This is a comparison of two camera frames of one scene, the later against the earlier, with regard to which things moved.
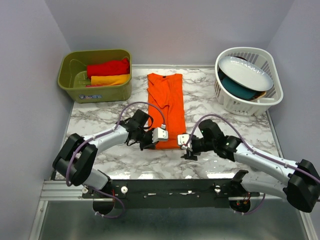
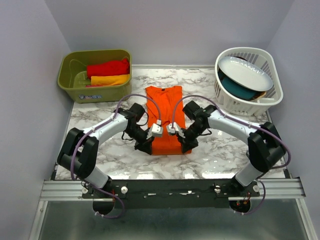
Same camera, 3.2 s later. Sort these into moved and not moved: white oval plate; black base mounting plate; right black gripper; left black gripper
Moved: right black gripper
Not moved: left black gripper; white oval plate; black base mounting plate
